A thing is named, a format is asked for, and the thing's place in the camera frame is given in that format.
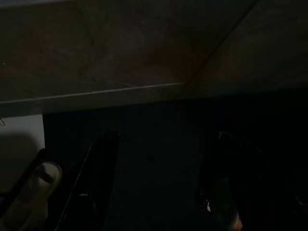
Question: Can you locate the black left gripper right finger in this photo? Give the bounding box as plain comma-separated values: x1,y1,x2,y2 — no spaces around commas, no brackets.
196,131,308,231

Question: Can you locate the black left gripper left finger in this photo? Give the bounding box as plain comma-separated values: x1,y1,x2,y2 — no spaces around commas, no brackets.
54,131,121,231

